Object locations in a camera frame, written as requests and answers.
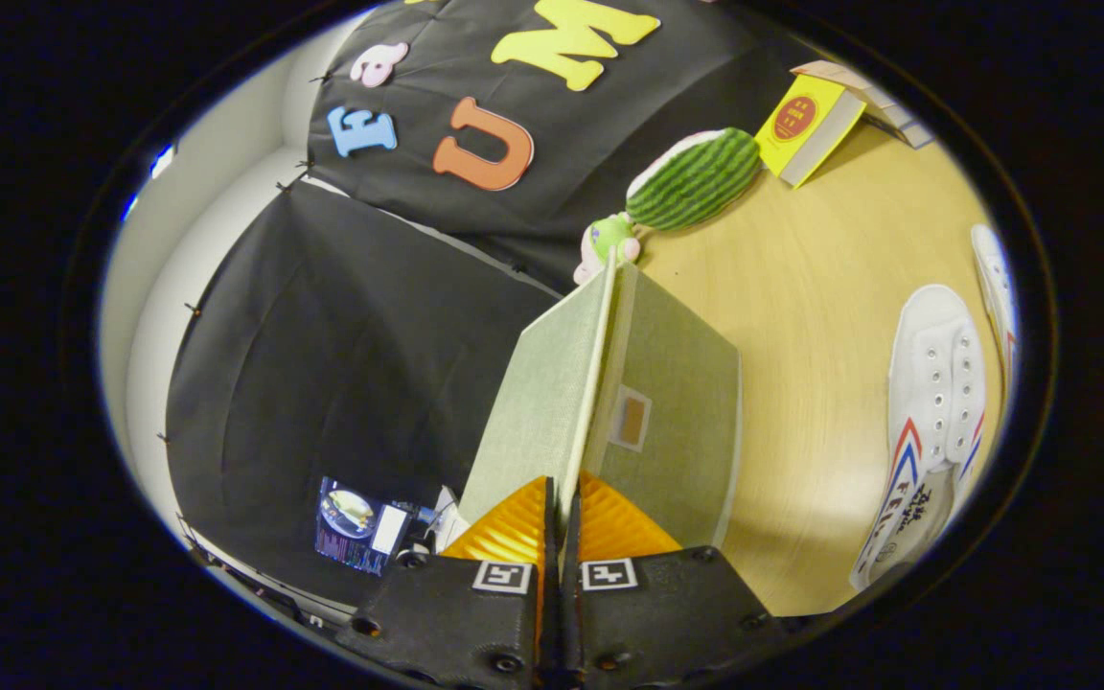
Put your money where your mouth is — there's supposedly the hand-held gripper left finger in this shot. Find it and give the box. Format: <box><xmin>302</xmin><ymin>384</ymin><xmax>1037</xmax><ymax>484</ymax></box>
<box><xmin>334</xmin><ymin>475</ymin><xmax>564</xmax><ymax>690</ymax></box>

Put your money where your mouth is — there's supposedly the pink and green plush toy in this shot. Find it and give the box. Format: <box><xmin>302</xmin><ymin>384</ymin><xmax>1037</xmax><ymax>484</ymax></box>
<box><xmin>573</xmin><ymin>212</ymin><xmax>641</xmax><ymax>286</ymax></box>

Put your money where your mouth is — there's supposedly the blue edged book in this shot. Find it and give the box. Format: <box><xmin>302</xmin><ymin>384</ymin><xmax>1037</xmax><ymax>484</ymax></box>
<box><xmin>883</xmin><ymin>110</ymin><xmax>936</xmax><ymax>150</ymax></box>

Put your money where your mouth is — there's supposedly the watermelon slice plush toy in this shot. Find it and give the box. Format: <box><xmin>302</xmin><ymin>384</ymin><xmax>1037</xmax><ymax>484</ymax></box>
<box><xmin>626</xmin><ymin>127</ymin><xmax>764</xmax><ymax>232</ymax></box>

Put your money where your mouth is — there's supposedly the blue printed carton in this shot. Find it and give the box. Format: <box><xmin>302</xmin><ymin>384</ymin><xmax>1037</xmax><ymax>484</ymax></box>
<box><xmin>314</xmin><ymin>476</ymin><xmax>411</xmax><ymax>577</ymax></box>

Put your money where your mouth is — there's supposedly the white striped canvas shoe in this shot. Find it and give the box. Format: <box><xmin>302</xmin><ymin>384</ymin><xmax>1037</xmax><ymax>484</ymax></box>
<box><xmin>849</xmin><ymin>285</ymin><xmax>987</xmax><ymax>592</ymax></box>
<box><xmin>971</xmin><ymin>224</ymin><xmax>1020</xmax><ymax>403</ymax></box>

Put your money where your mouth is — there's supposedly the beige cover book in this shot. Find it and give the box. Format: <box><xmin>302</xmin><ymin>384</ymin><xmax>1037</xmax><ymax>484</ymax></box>
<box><xmin>790</xmin><ymin>60</ymin><xmax>898</xmax><ymax>111</ymax></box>

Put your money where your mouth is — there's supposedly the green fabric storage box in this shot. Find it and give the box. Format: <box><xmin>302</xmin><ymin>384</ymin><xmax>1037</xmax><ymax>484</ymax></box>
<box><xmin>459</xmin><ymin>247</ymin><xmax>745</xmax><ymax>552</ymax></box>

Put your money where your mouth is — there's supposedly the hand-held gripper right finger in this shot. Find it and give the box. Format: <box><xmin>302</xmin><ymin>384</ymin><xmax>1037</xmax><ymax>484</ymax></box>
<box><xmin>563</xmin><ymin>470</ymin><xmax>791</xmax><ymax>689</ymax></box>

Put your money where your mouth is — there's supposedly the white cover book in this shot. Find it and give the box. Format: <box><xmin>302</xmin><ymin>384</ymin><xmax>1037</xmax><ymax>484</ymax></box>
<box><xmin>863</xmin><ymin>91</ymin><xmax>922</xmax><ymax>135</ymax></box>

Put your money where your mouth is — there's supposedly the yellow book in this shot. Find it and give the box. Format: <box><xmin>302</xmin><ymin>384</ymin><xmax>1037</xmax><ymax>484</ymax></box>
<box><xmin>755</xmin><ymin>74</ymin><xmax>867</xmax><ymax>189</ymax></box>

